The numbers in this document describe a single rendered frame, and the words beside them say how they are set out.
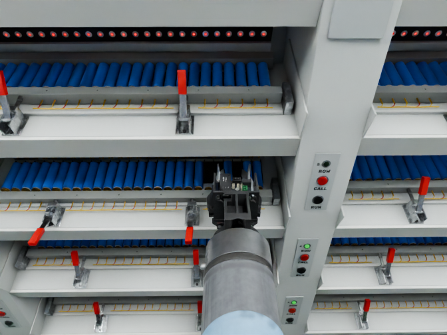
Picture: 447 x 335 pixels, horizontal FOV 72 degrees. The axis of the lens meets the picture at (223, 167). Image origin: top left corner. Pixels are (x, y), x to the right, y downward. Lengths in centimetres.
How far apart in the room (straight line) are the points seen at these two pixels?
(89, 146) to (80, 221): 19
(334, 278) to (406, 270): 17
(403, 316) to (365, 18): 82
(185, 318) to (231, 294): 59
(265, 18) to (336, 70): 12
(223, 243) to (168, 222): 23
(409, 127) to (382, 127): 4
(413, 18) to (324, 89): 13
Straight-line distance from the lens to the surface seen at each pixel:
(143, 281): 78
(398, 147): 57
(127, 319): 97
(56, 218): 67
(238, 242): 40
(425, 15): 50
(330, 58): 45
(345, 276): 82
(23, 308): 96
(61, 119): 57
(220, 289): 37
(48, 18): 48
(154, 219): 62
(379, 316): 103
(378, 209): 69
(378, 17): 46
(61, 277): 85
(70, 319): 102
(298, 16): 44
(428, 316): 109
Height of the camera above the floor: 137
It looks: 35 degrees down
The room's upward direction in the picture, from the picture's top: straight up
